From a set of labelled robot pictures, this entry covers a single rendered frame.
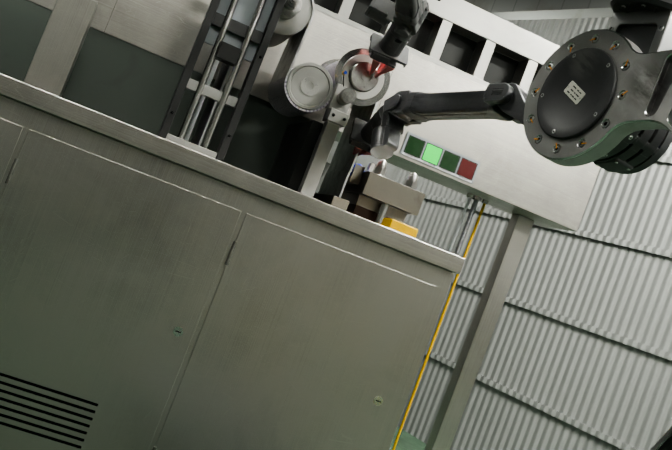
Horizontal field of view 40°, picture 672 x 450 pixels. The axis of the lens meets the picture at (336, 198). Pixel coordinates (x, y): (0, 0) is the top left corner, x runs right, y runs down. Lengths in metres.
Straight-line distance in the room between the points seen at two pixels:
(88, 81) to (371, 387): 1.14
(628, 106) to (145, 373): 1.23
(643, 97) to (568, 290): 3.71
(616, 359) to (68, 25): 3.13
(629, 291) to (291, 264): 2.83
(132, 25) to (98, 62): 0.14
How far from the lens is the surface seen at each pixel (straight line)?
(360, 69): 2.40
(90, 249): 2.06
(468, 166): 2.86
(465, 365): 3.11
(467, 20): 2.90
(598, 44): 1.39
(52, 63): 2.40
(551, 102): 1.40
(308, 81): 2.39
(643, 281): 4.69
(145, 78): 2.67
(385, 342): 2.19
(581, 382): 4.76
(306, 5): 2.42
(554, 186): 2.99
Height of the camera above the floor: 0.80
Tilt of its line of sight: 3 degrees up
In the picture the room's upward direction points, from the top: 21 degrees clockwise
